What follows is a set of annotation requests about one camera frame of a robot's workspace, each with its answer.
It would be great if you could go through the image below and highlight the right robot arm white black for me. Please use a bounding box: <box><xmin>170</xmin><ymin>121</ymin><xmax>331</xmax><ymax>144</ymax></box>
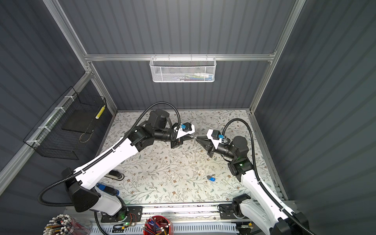
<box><xmin>196</xmin><ymin>136</ymin><xmax>312</xmax><ymax>235</ymax></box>

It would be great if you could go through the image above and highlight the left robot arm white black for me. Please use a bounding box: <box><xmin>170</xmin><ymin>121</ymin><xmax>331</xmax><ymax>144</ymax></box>
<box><xmin>66</xmin><ymin>109</ymin><xmax>195</xmax><ymax>221</ymax></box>

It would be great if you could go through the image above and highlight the grey black stapler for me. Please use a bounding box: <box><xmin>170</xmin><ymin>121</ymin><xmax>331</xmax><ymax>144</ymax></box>
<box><xmin>105</xmin><ymin>170</ymin><xmax>124</xmax><ymax>181</ymax></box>

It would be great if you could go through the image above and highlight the blue black stapler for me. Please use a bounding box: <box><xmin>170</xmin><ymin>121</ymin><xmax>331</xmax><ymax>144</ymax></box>
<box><xmin>96</xmin><ymin>183</ymin><xmax>119</xmax><ymax>196</ymax></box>

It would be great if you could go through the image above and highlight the yellow marker pen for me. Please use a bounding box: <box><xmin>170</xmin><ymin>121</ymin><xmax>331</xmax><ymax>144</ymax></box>
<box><xmin>95</xmin><ymin>105</ymin><xmax>106</xmax><ymax>119</ymax></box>

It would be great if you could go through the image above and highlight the red pencil cup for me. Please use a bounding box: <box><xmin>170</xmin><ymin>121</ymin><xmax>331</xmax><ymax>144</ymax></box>
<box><xmin>143</xmin><ymin>215</ymin><xmax>174</xmax><ymax>235</ymax></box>

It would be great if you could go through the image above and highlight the black foam pad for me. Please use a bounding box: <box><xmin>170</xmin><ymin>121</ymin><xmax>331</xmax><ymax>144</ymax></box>
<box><xmin>61</xmin><ymin>110</ymin><xmax>99</xmax><ymax>134</ymax></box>

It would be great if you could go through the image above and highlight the clear pencil jar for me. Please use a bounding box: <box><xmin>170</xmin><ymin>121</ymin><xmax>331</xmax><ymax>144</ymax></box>
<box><xmin>43</xmin><ymin>214</ymin><xmax>93</xmax><ymax>235</ymax></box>

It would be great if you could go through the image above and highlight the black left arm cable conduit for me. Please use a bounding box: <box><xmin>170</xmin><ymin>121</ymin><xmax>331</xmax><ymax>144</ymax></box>
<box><xmin>37</xmin><ymin>101</ymin><xmax>182</xmax><ymax>207</ymax></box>

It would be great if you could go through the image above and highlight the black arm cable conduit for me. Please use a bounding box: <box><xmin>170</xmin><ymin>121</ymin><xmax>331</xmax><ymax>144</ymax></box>
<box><xmin>221</xmin><ymin>118</ymin><xmax>316</xmax><ymax>235</ymax></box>
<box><xmin>37</xmin><ymin>101</ymin><xmax>182</xmax><ymax>207</ymax></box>

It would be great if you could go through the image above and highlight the white wire mesh basket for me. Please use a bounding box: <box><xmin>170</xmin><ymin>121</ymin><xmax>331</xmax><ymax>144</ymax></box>
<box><xmin>149</xmin><ymin>58</ymin><xmax>217</xmax><ymax>83</ymax></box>

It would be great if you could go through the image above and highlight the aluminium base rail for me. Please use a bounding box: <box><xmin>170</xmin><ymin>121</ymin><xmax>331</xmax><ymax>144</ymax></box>
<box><xmin>64</xmin><ymin>201</ymin><xmax>297</xmax><ymax>235</ymax></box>

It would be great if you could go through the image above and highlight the horizontal aluminium frame bar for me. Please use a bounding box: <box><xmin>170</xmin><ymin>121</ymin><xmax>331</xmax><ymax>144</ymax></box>
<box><xmin>84</xmin><ymin>53</ymin><xmax>275</xmax><ymax>62</ymax></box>

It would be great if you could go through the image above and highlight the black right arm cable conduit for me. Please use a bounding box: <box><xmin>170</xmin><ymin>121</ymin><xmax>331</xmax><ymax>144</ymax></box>
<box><xmin>221</xmin><ymin>118</ymin><xmax>316</xmax><ymax>235</ymax></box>

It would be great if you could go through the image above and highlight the black wire basket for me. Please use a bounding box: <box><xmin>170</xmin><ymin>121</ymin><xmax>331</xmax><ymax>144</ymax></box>
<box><xmin>23</xmin><ymin>88</ymin><xmax>107</xmax><ymax>160</ymax></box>

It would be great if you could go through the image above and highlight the aluminium frame corner post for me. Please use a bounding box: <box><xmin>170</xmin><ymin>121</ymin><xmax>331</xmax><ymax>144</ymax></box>
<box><xmin>43</xmin><ymin>0</ymin><xmax>118</xmax><ymax>115</ymax></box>

